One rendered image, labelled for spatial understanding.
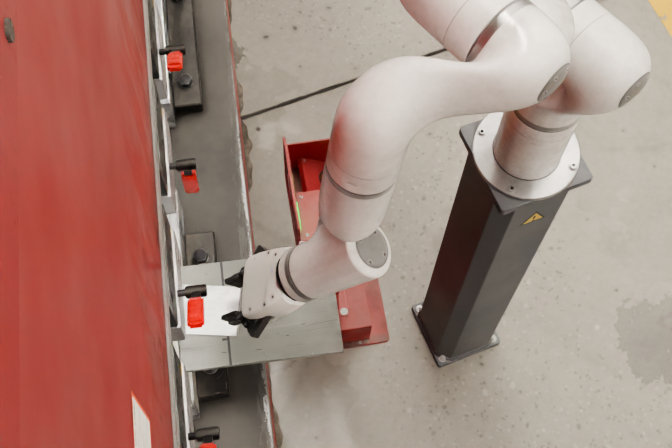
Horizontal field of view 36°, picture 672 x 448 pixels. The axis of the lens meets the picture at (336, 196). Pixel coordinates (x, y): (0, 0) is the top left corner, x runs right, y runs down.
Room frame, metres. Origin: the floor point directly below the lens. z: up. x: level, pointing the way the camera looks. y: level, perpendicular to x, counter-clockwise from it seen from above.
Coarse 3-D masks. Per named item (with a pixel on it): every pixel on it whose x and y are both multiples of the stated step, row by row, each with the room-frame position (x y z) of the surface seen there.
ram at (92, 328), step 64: (64, 0) 0.46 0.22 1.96; (128, 0) 0.74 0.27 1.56; (64, 64) 0.40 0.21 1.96; (128, 64) 0.63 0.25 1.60; (64, 128) 0.34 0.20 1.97; (128, 128) 0.53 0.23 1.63; (64, 192) 0.29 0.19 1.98; (128, 192) 0.44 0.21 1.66; (64, 256) 0.24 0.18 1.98; (128, 256) 0.36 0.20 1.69; (64, 320) 0.20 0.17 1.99; (128, 320) 0.29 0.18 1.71; (64, 384) 0.15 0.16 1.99; (128, 384) 0.22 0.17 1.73
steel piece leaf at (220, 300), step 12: (216, 288) 0.57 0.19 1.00; (228, 288) 0.57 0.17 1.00; (240, 288) 0.57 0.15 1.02; (204, 300) 0.55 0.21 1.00; (216, 300) 0.55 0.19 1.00; (228, 300) 0.55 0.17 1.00; (240, 300) 0.55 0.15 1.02; (216, 312) 0.53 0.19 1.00; (228, 312) 0.53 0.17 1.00; (216, 324) 0.51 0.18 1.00; (228, 324) 0.51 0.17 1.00
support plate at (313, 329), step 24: (216, 264) 0.62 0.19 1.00; (240, 264) 0.62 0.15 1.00; (312, 312) 0.54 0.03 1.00; (336, 312) 0.54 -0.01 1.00; (192, 336) 0.49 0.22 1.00; (216, 336) 0.49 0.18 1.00; (240, 336) 0.49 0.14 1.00; (264, 336) 0.49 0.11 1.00; (288, 336) 0.50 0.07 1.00; (312, 336) 0.50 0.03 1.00; (336, 336) 0.50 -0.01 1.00; (192, 360) 0.45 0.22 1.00; (216, 360) 0.45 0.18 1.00; (240, 360) 0.45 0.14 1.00; (264, 360) 0.45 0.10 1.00
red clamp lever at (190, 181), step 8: (176, 160) 0.68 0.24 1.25; (184, 160) 0.68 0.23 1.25; (192, 160) 0.68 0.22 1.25; (176, 168) 0.67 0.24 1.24; (184, 168) 0.67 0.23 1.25; (192, 168) 0.67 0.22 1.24; (184, 176) 0.67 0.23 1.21; (192, 176) 0.67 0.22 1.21; (184, 184) 0.67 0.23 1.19; (192, 184) 0.67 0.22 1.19; (192, 192) 0.67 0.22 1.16
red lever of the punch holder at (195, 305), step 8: (192, 288) 0.48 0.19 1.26; (200, 288) 0.48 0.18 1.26; (192, 296) 0.46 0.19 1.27; (200, 296) 0.46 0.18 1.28; (192, 304) 0.44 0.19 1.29; (200, 304) 0.44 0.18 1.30; (192, 312) 0.43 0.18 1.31; (200, 312) 0.43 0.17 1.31; (192, 320) 0.42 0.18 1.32; (200, 320) 0.42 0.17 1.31
